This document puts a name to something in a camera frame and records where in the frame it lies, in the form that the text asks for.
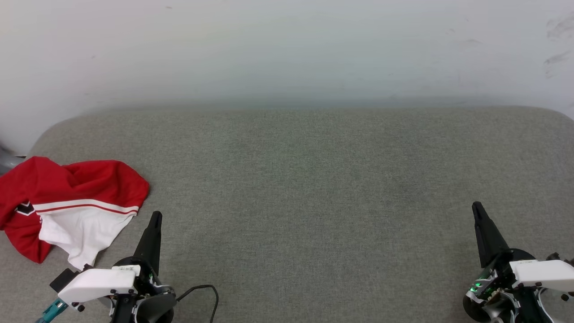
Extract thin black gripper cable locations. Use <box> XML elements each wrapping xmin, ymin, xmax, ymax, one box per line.
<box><xmin>176</xmin><ymin>284</ymin><xmax>219</xmax><ymax>323</ymax></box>

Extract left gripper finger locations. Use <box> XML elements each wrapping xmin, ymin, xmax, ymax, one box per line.
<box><xmin>133</xmin><ymin>211</ymin><xmax>163</xmax><ymax>275</ymax></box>

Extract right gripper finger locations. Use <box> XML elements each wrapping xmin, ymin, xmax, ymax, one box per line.
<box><xmin>472</xmin><ymin>201</ymin><xmax>512</xmax><ymax>269</ymax></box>

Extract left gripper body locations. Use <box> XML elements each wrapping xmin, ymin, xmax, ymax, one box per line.
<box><xmin>110</xmin><ymin>257</ymin><xmax>176</xmax><ymax>323</ymax></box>

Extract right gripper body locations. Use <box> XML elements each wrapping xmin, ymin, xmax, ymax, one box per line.
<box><xmin>462</xmin><ymin>249</ymin><xmax>545</xmax><ymax>323</ymax></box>

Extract teal camera connector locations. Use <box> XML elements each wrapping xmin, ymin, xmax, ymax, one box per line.
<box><xmin>35</xmin><ymin>298</ymin><xmax>69</xmax><ymax>323</ymax></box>

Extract red and white shirt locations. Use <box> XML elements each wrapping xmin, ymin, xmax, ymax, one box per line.
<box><xmin>0</xmin><ymin>156</ymin><xmax>150</xmax><ymax>271</ymax></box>

